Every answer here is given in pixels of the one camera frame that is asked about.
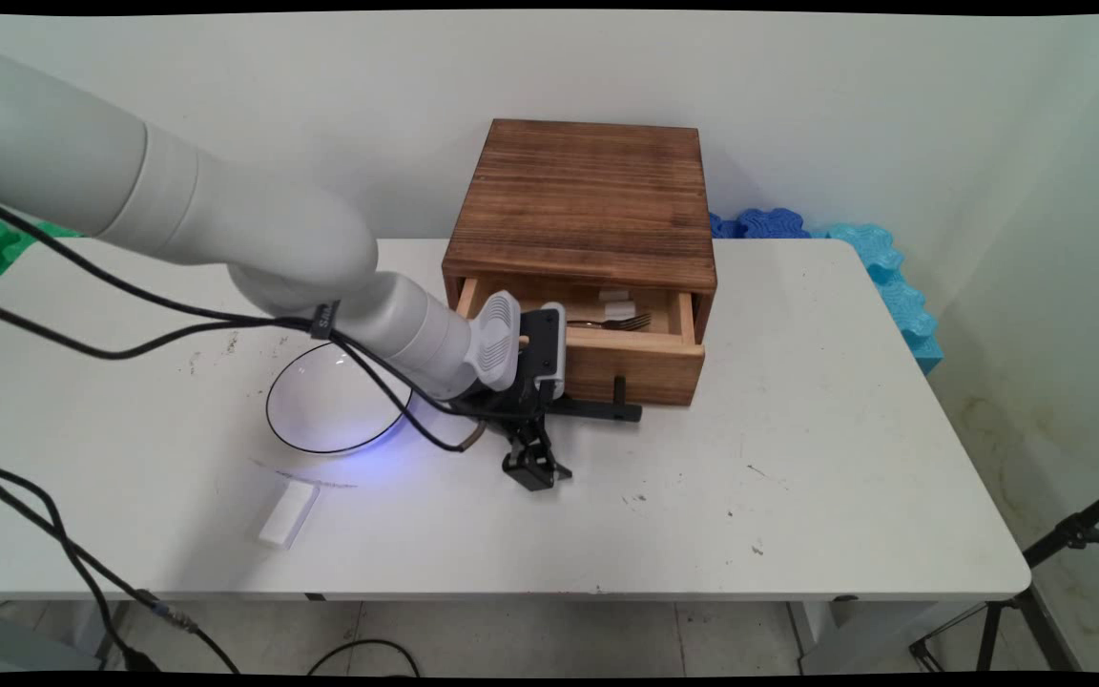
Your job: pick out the grey table leg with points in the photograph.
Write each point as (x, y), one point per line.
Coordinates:
(92, 625)

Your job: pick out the small white item in drawer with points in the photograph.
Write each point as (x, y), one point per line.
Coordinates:
(618, 303)

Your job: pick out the metal fork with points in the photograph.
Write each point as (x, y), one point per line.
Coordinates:
(621, 322)

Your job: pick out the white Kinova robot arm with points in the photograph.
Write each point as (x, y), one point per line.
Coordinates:
(225, 219)

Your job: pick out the black tripod stand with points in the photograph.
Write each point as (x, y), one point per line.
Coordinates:
(1065, 539)

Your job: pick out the dark wooden drawer cabinet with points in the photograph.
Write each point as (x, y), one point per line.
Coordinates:
(588, 200)

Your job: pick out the small white rectangular block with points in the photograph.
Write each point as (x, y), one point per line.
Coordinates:
(288, 513)

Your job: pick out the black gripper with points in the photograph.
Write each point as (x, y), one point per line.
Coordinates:
(511, 405)

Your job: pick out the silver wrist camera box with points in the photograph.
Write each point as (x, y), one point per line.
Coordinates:
(546, 348)

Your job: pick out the dark blue foam mat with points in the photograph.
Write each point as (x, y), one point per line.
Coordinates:
(764, 224)

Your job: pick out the white plate with black rim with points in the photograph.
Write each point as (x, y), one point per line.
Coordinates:
(330, 410)

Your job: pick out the cyan foam mat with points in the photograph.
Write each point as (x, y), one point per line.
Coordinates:
(902, 296)

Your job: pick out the white table leg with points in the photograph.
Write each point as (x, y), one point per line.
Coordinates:
(821, 634)

